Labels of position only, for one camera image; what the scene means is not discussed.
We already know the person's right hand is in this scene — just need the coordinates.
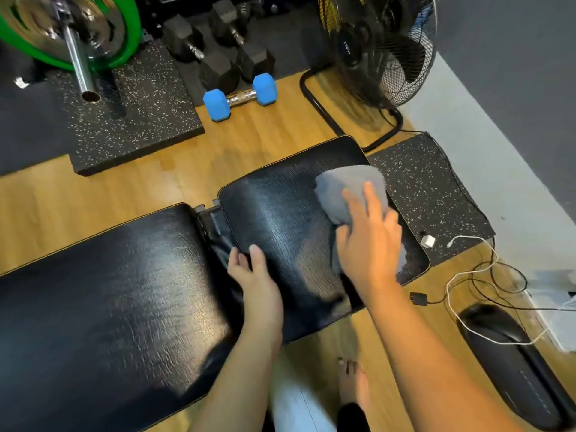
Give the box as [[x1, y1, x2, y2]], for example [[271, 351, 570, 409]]
[[335, 182, 403, 299]]

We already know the person's left hand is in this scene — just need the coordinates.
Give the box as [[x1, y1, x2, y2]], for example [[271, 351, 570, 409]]
[[227, 244, 285, 351]]

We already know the grey cleaning cloth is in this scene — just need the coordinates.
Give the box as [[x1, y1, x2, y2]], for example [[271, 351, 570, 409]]
[[314, 165, 408, 275]]

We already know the black bench seat pad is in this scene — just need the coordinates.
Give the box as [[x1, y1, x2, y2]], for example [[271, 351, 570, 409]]
[[217, 136, 431, 344]]

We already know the person's right forearm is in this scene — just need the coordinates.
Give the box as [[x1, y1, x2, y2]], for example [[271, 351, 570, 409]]
[[362, 283, 525, 432]]

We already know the person's left forearm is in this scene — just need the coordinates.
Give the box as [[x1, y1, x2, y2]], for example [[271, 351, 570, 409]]
[[189, 330, 284, 432]]

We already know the small speckled rubber mat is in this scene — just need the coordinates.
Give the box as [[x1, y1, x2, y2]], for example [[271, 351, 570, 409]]
[[367, 132, 496, 267]]

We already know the person's right foot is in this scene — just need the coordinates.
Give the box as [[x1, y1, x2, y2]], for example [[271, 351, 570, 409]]
[[337, 357, 372, 412]]

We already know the black bench back pad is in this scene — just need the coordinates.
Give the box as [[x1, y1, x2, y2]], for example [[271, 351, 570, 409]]
[[0, 203, 239, 432]]

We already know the black floor fan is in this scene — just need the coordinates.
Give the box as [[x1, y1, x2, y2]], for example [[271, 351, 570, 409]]
[[299, 0, 438, 153]]

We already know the blue hex dumbbell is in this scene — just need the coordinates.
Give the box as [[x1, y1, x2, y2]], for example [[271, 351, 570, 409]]
[[202, 73, 278, 123]]

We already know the person's black trouser leg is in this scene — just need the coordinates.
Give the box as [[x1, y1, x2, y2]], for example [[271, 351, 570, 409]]
[[337, 402, 372, 432]]

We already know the black hex dumbbell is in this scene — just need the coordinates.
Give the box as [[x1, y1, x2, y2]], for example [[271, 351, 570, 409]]
[[162, 14, 240, 96], [208, 0, 276, 82]]

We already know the large speckled rubber mat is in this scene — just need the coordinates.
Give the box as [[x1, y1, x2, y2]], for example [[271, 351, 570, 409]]
[[45, 39, 205, 177]]

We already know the white power strip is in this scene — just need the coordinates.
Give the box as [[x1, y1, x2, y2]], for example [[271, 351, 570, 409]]
[[524, 270, 576, 353]]

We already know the black oval device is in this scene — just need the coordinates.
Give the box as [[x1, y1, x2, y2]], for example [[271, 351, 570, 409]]
[[457, 303, 576, 431]]

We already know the green weight plate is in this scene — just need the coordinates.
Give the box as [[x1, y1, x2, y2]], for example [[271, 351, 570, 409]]
[[0, 0, 143, 71]]

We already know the chrome barbell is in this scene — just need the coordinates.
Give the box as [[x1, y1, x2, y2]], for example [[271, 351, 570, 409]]
[[49, 0, 102, 104]]

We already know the black bench hinge frame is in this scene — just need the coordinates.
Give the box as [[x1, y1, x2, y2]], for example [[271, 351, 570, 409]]
[[196, 200, 239, 270]]

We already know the white charging cable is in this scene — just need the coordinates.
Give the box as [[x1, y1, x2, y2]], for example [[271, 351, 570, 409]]
[[445, 235, 548, 347]]

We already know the black adapter cable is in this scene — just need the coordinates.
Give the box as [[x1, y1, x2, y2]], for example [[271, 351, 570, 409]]
[[427, 261, 576, 313]]

